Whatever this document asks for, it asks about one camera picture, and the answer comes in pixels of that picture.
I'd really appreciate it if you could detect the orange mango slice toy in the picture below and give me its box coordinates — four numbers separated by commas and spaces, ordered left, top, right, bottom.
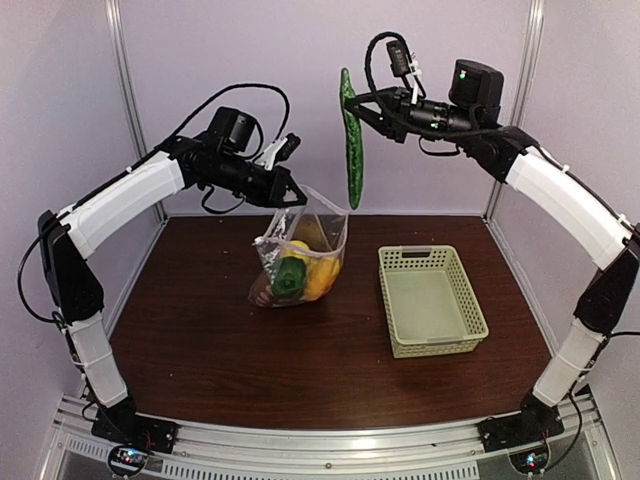
304, 257, 341, 301

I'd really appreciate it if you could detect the black right camera cable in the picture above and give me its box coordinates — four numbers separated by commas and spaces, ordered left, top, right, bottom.
363, 31, 501, 136

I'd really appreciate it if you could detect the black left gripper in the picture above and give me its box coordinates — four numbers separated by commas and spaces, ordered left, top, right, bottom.
203, 150, 308, 207

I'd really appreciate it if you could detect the pale green perforated basket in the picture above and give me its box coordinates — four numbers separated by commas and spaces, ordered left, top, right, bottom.
378, 245, 489, 359

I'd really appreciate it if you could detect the left circuit board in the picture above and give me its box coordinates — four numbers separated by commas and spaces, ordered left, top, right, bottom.
107, 445, 150, 476

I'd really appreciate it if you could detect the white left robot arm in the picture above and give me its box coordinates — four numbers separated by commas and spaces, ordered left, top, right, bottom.
38, 107, 307, 444

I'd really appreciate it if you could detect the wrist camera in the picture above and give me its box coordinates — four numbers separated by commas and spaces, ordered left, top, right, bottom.
386, 40, 413, 88
253, 133, 301, 170

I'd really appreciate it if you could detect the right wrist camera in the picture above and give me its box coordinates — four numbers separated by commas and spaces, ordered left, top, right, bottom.
386, 40, 413, 88

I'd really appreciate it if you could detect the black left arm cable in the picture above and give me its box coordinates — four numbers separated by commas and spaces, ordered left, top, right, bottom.
17, 82, 292, 324

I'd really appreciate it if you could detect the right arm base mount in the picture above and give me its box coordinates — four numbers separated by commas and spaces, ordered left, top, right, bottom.
478, 407, 565, 453

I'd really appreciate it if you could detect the right aluminium corner post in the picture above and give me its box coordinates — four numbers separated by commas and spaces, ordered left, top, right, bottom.
482, 0, 546, 221

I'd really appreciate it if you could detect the dark green cucumber toy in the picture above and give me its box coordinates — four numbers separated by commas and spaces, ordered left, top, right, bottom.
339, 67, 364, 210

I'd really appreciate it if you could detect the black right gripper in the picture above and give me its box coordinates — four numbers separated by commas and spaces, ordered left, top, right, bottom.
345, 85, 478, 144

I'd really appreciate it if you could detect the aluminium front rail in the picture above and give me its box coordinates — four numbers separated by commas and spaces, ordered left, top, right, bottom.
35, 392, 622, 479

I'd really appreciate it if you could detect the clear zip top bag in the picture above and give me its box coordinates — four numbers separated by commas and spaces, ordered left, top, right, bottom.
248, 186, 349, 308

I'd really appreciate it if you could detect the yellow lemon toy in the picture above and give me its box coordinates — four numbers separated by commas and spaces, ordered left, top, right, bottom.
285, 240, 309, 259

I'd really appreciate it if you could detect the brown potato toy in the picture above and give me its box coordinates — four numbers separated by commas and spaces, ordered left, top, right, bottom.
249, 278, 273, 308

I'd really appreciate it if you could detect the left aluminium corner post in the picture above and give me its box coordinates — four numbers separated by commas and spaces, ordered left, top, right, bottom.
103, 0, 169, 224

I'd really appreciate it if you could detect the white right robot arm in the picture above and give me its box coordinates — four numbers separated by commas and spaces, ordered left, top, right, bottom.
340, 59, 639, 442

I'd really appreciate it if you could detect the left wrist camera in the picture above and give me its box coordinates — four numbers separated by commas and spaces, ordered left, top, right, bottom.
253, 133, 301, 170

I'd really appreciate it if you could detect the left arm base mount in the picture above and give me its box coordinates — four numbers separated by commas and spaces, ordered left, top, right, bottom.
91, 406, 178, 454

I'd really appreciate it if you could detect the right circuit board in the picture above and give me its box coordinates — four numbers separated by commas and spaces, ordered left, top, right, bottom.
509, 447, 550, 475

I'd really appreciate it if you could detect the aluminium corner post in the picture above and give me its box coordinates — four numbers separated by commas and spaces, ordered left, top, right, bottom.
103, 0, 169, 224
482, 0, 546, 221

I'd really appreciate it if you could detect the green bok choy toy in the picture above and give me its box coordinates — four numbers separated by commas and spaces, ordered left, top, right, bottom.
272, 256, 307, 298

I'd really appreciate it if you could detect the circuit board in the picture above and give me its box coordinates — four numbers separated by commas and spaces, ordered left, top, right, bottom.
107, 445, 150, 476
509, 447, 550, 475

